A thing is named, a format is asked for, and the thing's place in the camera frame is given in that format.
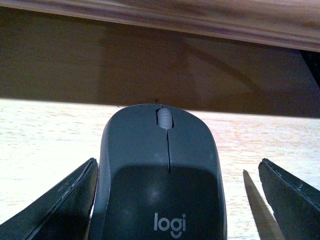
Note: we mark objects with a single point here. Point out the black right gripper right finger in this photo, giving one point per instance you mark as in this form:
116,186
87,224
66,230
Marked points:
295,203

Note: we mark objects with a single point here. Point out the grey logi computer mouse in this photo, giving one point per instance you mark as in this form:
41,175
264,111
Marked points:
159,178

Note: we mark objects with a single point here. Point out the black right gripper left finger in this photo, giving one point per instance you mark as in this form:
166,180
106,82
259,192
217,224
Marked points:
62,213

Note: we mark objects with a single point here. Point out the wooden desk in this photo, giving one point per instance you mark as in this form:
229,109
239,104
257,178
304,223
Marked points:
284,23

